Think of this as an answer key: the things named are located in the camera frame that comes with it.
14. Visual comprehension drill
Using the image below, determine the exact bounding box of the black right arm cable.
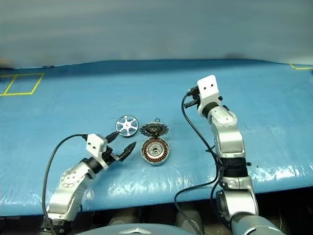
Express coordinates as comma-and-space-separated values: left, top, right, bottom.
174, 94, 222, 235

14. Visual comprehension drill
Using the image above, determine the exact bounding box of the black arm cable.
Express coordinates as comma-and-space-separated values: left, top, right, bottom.
42, 133, 90, 235
174, 94, 222, 235

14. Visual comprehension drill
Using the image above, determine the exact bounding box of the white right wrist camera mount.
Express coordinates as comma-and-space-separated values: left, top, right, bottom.
196, 75, 220, 116

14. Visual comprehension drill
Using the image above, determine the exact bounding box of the silver spoked rotor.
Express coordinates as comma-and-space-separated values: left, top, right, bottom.
115, 115, 139, 139

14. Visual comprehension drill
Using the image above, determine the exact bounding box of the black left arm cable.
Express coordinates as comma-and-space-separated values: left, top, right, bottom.
42, 133, 90, 235

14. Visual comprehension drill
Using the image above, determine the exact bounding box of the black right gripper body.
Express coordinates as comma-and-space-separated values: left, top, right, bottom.
192, 85, 201, 108

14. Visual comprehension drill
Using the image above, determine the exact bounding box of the round silver motor housing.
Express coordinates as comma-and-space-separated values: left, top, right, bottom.
140, 137, 170, 167

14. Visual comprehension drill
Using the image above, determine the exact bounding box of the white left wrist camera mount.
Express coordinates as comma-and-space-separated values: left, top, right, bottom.
85, 134, 110, 169

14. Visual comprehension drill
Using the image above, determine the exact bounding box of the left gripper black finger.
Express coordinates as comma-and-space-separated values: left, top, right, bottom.
105, 131, 122, 145
118, 141, 137, 163

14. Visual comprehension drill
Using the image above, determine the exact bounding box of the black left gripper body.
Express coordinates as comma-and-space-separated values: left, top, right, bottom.
101, 147, 123, 167

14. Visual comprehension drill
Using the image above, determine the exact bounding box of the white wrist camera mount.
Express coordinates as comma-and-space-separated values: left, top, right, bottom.
196, 75, 220, 116
85, 134, 110, 169

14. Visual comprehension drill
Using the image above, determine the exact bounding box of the grey robot torso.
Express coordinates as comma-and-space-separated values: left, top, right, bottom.
80, 221, 235, 235

